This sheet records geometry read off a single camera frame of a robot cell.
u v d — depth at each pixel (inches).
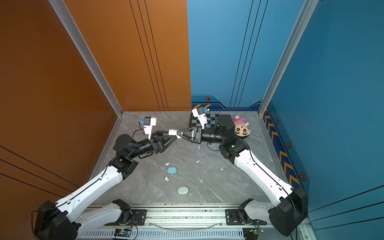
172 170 34.4
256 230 27.6
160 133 25.4
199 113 22.9
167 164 36.0
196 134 21.9
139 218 29.0
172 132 23.7
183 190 31.7
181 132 23.3
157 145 22.4
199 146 39.0
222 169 35.1
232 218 28.5
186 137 22.9
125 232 28.1
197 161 36.1
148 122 22.8
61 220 14.9
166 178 33.5
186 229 28.0
